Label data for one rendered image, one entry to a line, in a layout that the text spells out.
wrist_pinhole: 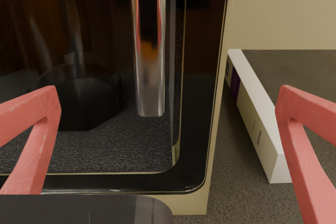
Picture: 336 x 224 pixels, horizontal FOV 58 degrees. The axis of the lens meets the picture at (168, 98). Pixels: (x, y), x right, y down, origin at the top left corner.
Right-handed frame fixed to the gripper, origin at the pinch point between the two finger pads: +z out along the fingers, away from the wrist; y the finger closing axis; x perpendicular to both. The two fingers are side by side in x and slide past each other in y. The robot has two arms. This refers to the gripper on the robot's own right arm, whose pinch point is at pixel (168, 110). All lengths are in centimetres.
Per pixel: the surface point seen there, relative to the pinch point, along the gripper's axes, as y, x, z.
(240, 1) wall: -15, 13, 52
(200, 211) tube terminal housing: -3.3, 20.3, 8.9
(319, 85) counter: -26.7, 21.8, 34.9
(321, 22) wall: -33, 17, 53
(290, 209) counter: -13.2, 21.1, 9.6
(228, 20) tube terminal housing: -4.0, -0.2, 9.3
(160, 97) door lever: 0.4, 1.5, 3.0
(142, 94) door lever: 1.3, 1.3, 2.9
